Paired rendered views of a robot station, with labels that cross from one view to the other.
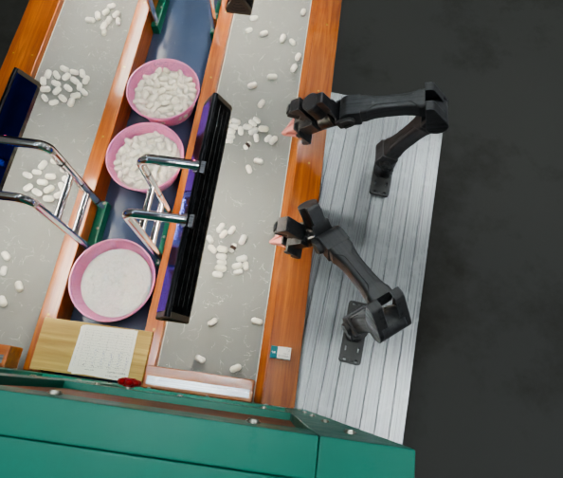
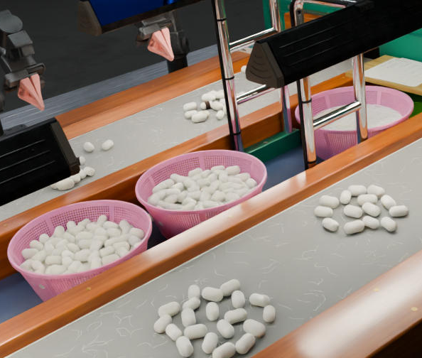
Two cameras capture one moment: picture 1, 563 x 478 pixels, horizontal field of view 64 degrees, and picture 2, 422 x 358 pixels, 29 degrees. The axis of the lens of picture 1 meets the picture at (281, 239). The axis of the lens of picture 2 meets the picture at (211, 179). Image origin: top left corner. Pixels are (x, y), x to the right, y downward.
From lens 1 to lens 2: 241 cm
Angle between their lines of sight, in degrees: 77
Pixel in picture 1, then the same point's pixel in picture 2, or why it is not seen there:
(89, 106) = (207, 277)
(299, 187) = (87, 114)
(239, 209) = (162, 128)
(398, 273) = (97, 92)
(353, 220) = not seen: hidden behind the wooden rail
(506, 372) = not seen: hidden behind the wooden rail
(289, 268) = (177, 79)
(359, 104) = not seen: outside the picture
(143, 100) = (121, 248)
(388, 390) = (198, 56)
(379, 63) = not seen: outside the picture
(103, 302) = (381, 113)
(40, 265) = not seen: outside the picture
